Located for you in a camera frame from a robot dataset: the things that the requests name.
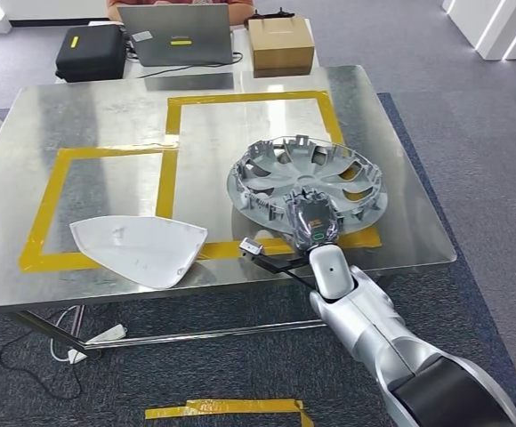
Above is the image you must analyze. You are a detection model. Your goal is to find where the metal workbench frame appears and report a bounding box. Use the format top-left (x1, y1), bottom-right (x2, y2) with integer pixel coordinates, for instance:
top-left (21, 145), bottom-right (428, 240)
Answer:
top-left (6, 277), bottom-right (401, 360)

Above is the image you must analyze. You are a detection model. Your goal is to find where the black carry case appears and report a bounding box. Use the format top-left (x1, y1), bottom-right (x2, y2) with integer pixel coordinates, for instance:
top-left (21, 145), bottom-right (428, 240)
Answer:
top-left (55, 23), bottom-right (128, 84)

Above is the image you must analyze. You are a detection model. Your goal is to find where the black camera bracket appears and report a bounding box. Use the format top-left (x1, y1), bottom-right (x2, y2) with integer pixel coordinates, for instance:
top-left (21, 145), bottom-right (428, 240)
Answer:
top-left (253, 250), bottom-right (319, 290)

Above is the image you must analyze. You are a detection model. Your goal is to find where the white cable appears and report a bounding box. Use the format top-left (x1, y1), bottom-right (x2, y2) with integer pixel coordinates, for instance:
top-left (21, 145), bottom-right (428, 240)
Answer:
top-left (49, 305), bottom-right (81, 360)

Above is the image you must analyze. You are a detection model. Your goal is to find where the white power strip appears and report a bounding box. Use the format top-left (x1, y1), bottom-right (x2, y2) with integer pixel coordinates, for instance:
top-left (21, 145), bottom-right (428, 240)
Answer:
top-left (67, 324), bottom-right (129, 365)

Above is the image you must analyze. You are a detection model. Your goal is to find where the black cable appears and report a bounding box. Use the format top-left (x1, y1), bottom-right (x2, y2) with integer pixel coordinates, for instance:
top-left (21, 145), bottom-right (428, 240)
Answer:
top-left (0, 306), bottom-right (85, 403)

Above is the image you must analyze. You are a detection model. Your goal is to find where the brown cardboard box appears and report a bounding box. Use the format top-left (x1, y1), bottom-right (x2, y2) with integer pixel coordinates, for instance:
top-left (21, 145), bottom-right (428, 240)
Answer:
top-left (247, 15), bottom-right (316, 79)

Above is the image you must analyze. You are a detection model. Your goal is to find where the grey plastic wheel cover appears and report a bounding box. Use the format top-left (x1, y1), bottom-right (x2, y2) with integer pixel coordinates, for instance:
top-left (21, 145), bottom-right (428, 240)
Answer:
top-left (227, 135), bottom-right (389, 240)

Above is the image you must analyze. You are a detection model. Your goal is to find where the white plastic shell part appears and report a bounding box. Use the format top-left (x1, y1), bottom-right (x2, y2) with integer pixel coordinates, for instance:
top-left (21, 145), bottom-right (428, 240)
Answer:
top-left (69, 214), bottom-right (209, 291)

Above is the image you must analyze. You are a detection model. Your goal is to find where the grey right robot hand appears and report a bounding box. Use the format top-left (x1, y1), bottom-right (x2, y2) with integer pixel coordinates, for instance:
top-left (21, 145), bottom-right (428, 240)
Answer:
top-left (284, 187), bottom-right (341, 254)

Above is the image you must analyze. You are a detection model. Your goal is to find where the grey laptop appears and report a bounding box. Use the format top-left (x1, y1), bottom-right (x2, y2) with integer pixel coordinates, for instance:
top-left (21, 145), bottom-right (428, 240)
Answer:
top-left (116, 4), bottom-right (234, 68)

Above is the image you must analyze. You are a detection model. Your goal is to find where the person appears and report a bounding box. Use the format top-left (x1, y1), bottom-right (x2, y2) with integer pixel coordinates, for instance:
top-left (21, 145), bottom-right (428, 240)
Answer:
top-left (107, 0), bottom-right (257, 26)

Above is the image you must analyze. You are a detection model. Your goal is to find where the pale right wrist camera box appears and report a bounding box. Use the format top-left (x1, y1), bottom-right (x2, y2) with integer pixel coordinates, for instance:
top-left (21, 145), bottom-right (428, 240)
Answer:
top-left (240, 237), bottom-right (265, 257)

